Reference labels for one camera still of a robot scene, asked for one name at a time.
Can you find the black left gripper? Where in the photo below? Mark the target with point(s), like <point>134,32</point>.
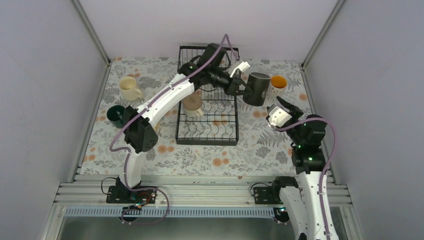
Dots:
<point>232,88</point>

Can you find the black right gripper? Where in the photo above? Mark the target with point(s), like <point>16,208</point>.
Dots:
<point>291,108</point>

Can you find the black mug white rim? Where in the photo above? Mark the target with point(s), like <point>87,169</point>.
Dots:
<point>259,83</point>

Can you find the floral iridescent white mug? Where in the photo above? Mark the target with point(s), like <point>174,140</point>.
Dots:
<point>276,87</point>

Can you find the beige and white mug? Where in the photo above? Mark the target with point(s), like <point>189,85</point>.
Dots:
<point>192,106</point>

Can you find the cream ribbed ceramic mug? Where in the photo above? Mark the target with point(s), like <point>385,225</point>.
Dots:
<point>130,89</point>

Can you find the dark green ceramic mug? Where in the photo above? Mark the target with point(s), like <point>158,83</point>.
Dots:
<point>115,115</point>

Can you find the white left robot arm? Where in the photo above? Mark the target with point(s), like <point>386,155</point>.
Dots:
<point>138,135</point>

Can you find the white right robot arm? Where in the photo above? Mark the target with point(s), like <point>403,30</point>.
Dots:
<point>304,196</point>

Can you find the floral patterned table mat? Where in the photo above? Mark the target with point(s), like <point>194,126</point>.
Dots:
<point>260,151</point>

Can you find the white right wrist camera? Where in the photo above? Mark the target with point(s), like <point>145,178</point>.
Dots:
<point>277,117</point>

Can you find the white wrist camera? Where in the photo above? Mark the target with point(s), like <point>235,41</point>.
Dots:
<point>277,117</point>
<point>240,65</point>

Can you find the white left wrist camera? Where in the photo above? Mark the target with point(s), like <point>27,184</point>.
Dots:
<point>240,65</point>

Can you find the black wire dish rack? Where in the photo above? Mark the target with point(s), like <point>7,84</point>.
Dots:
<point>218,126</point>

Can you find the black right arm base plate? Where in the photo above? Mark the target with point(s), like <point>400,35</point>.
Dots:
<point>264,195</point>

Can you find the aluminium mounting rail frame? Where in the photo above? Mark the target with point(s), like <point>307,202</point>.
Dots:
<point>201,195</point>

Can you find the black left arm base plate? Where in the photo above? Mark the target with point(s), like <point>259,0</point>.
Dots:
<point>116,196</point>

